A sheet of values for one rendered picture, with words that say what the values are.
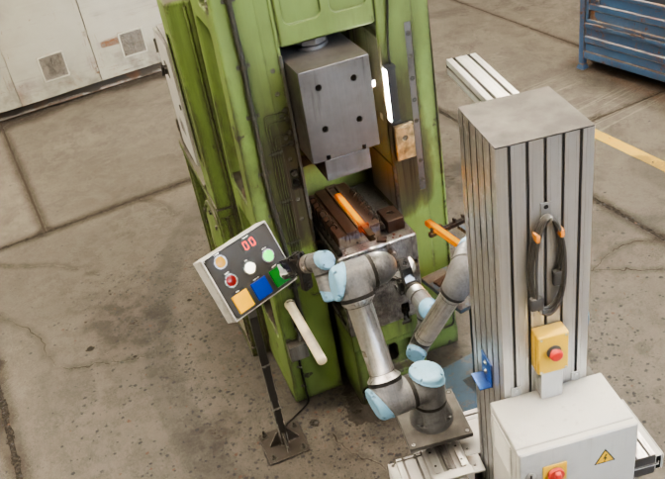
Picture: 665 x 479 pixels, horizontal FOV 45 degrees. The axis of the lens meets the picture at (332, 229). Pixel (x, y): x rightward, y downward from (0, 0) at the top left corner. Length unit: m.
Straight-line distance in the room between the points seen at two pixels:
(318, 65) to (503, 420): 1.56
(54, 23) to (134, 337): 4.14
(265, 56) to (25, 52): 5.25
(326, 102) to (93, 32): 5.36
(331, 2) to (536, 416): 1.78
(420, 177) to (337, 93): 0.71
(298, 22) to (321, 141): 0.47
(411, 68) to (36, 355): 2.83
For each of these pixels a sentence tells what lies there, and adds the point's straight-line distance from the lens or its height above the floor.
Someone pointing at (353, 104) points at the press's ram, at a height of 1.57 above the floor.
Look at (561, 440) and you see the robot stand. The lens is 2.28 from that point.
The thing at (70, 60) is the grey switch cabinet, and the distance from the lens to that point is 8.41.
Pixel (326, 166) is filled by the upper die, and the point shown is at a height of 1.34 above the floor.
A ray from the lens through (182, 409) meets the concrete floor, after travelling 4.36.
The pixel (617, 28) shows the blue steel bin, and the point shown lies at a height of 0.44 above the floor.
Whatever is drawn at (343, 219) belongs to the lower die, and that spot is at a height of 0.99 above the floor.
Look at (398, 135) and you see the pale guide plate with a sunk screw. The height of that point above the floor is 1.31.
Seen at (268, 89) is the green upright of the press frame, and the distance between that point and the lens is 3.29.
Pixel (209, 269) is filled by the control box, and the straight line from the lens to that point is 3.19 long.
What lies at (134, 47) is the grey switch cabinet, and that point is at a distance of 8.51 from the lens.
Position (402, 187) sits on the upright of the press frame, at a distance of 3.72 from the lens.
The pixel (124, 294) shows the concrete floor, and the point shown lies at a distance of 5.31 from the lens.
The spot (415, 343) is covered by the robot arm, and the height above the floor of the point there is 0.92.
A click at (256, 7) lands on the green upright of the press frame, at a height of 2.01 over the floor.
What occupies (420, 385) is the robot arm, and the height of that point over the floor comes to 1.03.
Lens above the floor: 2.93
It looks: 33 degrees down
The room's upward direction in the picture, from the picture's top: 10 degrees counter-clockwise
